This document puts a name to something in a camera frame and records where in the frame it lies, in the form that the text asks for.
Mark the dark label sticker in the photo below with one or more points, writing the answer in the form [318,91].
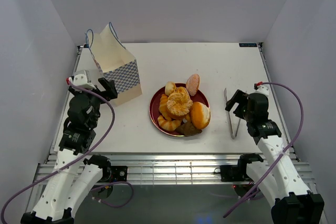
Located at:
[248,45]

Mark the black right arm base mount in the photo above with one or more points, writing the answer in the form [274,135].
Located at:
[229,173]

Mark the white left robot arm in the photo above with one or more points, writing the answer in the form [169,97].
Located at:
[63,195]

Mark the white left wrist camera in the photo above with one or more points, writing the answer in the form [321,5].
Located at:
[81,79]

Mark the pink sugared donut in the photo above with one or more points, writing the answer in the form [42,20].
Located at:
[192,84]

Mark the long toasted bread roll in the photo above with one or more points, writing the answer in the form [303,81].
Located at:
[182,91]

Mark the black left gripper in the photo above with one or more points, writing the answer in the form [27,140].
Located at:
[108,85]

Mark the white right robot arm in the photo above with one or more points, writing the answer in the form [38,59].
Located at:
[274,174]

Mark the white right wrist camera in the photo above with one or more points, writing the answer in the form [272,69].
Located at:
[261,88]

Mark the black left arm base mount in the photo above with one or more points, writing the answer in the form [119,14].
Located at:
[116,174]

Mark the golden croissant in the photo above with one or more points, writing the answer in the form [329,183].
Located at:
[163,107]
[168,126]

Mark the orange frosted ring donut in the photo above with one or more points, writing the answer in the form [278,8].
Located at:
[178,105]

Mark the small round yellow bun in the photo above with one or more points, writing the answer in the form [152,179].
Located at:
[170,88]

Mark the lower golden croissant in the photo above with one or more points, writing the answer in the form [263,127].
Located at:
[168,126]

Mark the upper golden croissant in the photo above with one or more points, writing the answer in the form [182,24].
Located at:
[163,107]

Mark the brown chocolate pastry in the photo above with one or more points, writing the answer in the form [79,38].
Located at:
[188,129]

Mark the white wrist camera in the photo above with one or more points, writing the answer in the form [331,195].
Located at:
[261,88]
[81,79]

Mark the aluminium table frame rail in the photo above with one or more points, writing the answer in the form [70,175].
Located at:
[173,169]

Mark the round orange bun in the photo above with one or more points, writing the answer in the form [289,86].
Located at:
[200,115]

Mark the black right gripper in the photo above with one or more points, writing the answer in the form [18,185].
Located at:
[239,97]

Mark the blue checkered paper bag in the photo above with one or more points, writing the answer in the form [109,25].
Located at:
[115,63]

